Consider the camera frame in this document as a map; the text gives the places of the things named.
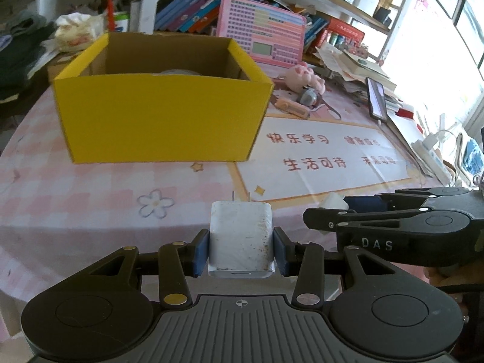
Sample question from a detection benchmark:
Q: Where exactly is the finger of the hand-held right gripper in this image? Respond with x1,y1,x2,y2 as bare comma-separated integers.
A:
303,207,428,232
345,188,443,212

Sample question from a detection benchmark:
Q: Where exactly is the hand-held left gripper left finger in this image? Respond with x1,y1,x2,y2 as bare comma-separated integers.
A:
77,229,210,311

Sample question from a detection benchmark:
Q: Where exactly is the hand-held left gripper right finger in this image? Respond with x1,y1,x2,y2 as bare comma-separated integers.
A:
273,227,407,311

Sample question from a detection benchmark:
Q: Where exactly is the white tissue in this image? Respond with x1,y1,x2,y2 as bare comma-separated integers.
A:
324,192,350,212

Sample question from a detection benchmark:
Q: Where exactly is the white charger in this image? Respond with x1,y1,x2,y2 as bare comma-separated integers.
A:
208,191,276,280

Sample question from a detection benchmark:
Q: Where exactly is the small grey blue gadget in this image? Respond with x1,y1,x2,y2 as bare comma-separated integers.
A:
300,87,320,106

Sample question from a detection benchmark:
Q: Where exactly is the small peach pink gadget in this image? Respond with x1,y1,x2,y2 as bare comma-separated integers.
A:
274,97,311,119

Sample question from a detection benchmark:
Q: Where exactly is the yellow cardboard box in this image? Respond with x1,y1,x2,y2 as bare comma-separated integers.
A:
52,32,275,165

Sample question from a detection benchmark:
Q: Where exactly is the pink plush toy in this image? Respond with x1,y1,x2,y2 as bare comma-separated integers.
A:
284,64,326,93

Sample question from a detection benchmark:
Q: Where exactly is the grey tape roll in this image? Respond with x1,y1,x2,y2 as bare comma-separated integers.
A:
153,68,203,78

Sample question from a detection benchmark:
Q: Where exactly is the person's right hand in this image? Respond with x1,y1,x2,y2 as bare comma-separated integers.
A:
423,266,484,296

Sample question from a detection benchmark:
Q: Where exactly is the white power strip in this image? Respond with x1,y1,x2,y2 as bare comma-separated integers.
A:
411,138,454,182

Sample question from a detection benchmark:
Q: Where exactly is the white plug adapter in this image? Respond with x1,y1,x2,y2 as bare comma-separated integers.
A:
423,130,449,150

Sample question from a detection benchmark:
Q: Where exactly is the black smartphone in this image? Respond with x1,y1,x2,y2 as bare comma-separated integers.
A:
365,77,388,123

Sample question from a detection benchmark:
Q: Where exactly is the pink printed tablecloth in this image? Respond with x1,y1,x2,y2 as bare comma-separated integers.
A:
0,60,466,341

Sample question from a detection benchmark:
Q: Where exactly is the pile of papers and books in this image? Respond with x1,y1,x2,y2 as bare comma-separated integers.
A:
314,41,401,106

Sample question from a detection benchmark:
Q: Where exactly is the red book set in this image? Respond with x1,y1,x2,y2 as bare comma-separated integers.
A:
325,19,365,46

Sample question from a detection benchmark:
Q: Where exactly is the row of thin books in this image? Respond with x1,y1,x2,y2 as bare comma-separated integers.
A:
302,11,329,50

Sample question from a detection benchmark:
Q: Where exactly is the black box on shelf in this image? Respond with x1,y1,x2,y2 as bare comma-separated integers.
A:
374,5,392,27

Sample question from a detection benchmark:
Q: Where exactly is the pink learning tablet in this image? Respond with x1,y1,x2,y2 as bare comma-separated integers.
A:
216,0,307,66

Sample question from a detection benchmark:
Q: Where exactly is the row of blue books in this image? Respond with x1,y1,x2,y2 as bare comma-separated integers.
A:
154,0,227,34

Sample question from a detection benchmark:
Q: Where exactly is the white green cup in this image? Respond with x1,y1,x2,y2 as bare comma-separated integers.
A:
113,11,131,33

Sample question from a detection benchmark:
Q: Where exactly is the crumpled white bag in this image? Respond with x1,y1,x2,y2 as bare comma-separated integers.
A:
55,12,104,51

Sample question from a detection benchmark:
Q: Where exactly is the white wooden bookshelf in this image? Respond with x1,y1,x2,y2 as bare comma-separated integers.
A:
36,0,413,34

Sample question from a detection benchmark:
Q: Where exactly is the dark cloth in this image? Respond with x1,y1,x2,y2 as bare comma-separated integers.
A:
0,9,57,99

